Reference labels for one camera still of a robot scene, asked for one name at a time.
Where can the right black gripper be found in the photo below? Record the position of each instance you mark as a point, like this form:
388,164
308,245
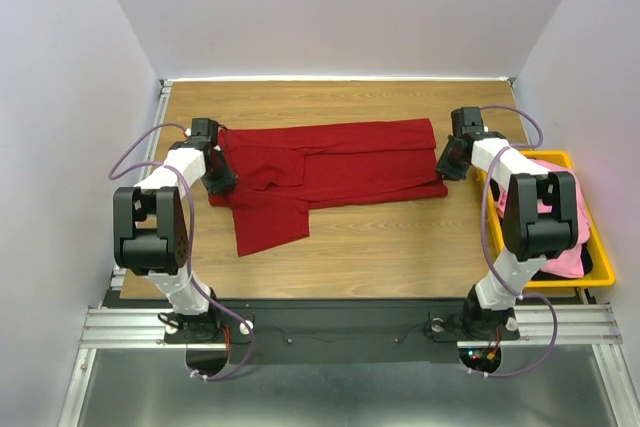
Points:
444,166

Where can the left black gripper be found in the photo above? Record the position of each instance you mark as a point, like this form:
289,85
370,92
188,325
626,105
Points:
228,179

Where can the red t shirt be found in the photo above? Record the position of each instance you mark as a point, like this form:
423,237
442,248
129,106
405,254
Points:
284,173

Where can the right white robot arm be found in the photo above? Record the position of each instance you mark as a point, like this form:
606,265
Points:
489,304

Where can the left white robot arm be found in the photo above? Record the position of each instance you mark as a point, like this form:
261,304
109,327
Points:
153,236

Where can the pink t shirt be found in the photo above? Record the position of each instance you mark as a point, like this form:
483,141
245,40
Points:
540,217

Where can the yellow plastic bin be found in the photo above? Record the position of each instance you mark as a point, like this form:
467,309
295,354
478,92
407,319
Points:
602,274

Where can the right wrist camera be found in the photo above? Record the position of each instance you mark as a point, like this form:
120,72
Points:
467,120

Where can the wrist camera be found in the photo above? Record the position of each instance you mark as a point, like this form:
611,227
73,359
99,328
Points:
467,120
203,131

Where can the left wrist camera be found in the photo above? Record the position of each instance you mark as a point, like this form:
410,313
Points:
203,131

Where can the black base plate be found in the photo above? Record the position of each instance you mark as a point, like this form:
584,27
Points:
322,331

